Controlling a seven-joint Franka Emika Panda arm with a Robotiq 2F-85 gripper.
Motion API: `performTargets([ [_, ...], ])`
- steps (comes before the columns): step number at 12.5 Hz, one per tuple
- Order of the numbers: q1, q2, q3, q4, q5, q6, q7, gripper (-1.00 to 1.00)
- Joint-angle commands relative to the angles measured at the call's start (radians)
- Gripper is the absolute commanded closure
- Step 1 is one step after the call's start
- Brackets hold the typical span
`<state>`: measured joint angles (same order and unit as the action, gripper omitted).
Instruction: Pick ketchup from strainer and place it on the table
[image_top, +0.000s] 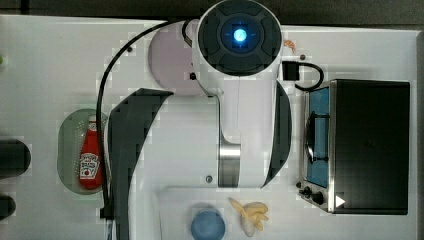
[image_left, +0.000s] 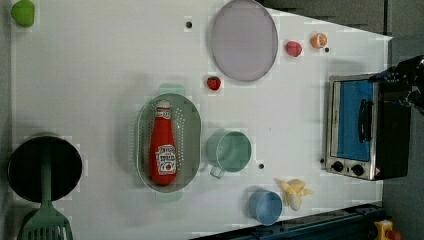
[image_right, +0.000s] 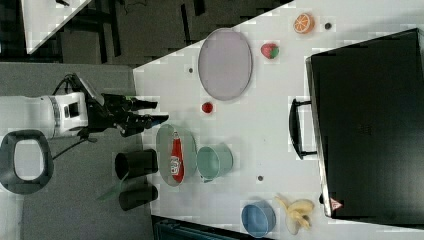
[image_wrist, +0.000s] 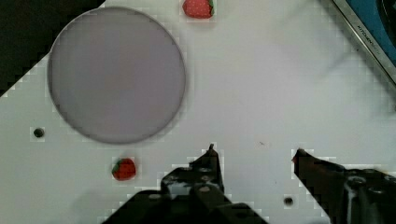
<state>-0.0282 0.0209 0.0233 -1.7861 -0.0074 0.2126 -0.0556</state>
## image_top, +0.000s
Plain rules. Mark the lilac round plate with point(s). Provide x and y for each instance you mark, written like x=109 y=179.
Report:
x=170 y=61

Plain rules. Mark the red felt ketchup bottle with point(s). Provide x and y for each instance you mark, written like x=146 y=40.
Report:
x=89 y=165

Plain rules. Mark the silver toaster oven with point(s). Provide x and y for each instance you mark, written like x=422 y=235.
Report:
x=356 y=147

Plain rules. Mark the blue round cup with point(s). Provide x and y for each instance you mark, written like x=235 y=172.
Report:
x=208 y=224

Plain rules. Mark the yellow toy banana bunch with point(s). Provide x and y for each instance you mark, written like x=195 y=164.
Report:
x=252 y=216

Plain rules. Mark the dark round object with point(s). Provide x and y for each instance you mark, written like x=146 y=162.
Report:
x=7 y=207

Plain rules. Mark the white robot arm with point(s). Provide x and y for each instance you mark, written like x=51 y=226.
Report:
x=235 y=134

